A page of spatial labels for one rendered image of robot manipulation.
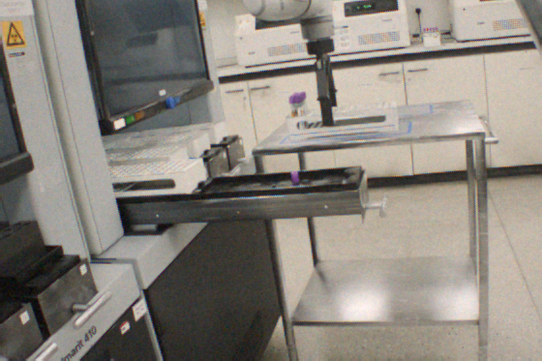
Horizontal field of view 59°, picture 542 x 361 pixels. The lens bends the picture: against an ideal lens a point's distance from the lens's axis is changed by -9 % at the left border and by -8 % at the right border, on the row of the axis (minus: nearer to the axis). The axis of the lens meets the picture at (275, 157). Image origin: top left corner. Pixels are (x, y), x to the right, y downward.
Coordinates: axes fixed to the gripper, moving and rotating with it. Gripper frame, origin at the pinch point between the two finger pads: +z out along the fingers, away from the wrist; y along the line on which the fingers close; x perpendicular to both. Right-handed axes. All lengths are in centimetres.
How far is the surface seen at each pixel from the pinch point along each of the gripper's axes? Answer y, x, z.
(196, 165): -38.3, 24.0, 1.4
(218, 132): 3.7, 34.4, 2.5
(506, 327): 24, -51, 87
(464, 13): 190, -62, -21
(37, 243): -75, 39, 3
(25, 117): -69, 41, -18
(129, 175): -44, 38, 1
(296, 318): -8, 16, 59
